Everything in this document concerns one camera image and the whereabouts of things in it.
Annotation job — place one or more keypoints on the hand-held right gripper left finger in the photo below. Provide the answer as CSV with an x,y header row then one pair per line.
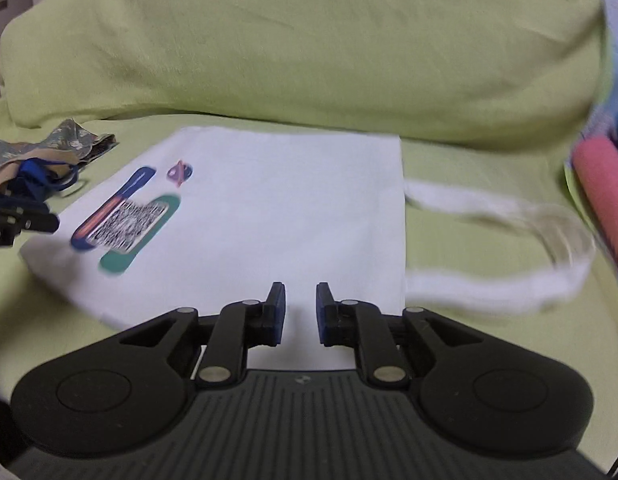
x,y
279,310

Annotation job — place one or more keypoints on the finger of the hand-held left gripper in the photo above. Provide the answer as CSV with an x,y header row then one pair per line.
x,y
31,220

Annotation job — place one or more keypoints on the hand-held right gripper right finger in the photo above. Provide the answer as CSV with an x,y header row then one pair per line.
x,y
320,310

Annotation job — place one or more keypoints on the white printed shopping bag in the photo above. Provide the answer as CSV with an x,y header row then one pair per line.
x,y
269,210

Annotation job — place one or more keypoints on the camouflage cloth bag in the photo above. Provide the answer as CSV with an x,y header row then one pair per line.
x,y
74,137

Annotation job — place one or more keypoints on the light green blanket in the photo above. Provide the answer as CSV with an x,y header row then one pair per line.
x,y
289,35

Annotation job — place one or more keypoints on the pink rolled cloth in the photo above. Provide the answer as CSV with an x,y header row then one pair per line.
x,y
606,185

